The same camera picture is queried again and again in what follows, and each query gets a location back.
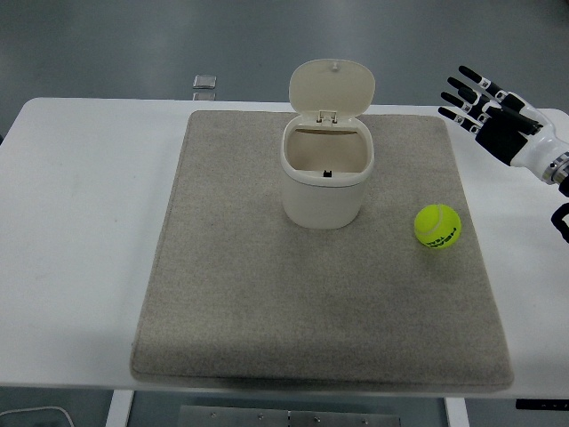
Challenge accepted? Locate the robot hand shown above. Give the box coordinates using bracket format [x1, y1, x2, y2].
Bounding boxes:
[437, 65, 569, 173]

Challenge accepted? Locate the yellow tennis ball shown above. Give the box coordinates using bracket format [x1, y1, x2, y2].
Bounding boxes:
[413, 203, 462, 250]

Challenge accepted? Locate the cream bin with hinged lid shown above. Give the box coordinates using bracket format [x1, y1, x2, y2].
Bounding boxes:
[279, 59, 376, 230]

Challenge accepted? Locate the black table control panel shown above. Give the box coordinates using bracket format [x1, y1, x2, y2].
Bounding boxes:
[515, 399, 569, 410]

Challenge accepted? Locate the white table leg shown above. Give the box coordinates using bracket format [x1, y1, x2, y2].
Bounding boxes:
[444, 397, 467, 427]
[105, 390, 134, 427]

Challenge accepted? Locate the beige felt mat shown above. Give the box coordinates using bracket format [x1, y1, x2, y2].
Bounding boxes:
[129, 109, 516, 392]

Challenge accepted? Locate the grey metal plate with screws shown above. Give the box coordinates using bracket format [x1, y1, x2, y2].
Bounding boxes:
[179, 405, 401, 427]

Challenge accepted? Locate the white cable loop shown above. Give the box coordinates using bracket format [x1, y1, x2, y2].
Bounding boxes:
[0, 405, 75, 427]

